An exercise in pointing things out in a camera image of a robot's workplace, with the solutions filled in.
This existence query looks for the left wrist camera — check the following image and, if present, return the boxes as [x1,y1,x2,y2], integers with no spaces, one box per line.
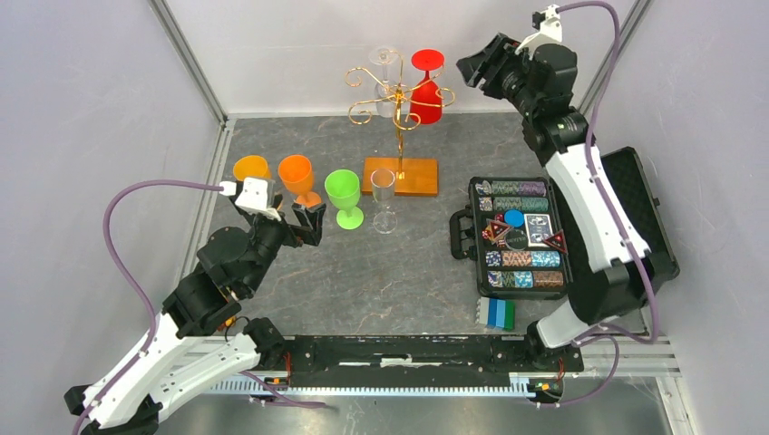
[219,177,282,221]

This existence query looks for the blue playing card deck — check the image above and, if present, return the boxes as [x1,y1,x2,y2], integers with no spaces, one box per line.
[524,213,553,247]

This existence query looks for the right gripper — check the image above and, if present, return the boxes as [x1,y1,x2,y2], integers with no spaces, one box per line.
[457,33,540,118]

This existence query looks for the green wine glass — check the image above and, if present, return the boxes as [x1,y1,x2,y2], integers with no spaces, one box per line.
[324,169,365,230]

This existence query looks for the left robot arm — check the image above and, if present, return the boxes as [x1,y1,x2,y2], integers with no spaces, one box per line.
[64,203,326,434]

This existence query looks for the blue green brick stack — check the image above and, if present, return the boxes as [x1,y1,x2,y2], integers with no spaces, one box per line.
[476,297,516,331]

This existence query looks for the orange wine glass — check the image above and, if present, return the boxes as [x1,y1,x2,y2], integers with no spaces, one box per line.
[278,154,322,208]

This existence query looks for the clear dealer button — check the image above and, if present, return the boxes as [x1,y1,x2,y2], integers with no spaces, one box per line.
[504,228,529,251]

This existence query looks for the blue round chip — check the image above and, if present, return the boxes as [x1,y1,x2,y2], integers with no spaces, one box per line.
[503,209,525,227]

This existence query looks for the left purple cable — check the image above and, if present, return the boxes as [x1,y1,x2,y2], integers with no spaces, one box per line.
[72,179,328,435]

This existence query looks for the red wine glass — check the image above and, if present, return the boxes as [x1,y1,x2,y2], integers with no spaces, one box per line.
[410,48,444,125]

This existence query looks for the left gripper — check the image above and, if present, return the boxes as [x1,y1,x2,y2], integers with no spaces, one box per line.
[243,194,327,294]

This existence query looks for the clear glass back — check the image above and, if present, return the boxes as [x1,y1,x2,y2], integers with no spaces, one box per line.
[369,45,400,119]

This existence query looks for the clear flute glass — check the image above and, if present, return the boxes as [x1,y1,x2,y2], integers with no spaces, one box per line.
[370,168,397,235]

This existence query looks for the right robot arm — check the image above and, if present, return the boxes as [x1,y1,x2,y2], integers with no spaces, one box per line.
[456,34,679,370]

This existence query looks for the black poker chip case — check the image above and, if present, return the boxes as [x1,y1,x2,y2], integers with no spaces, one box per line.
[450,147,680,300]

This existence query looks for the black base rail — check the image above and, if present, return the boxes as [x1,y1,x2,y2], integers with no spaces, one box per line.
[258,334,584,388]

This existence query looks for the yellow wine glass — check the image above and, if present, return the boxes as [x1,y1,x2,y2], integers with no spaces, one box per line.
[232,155,272,181]

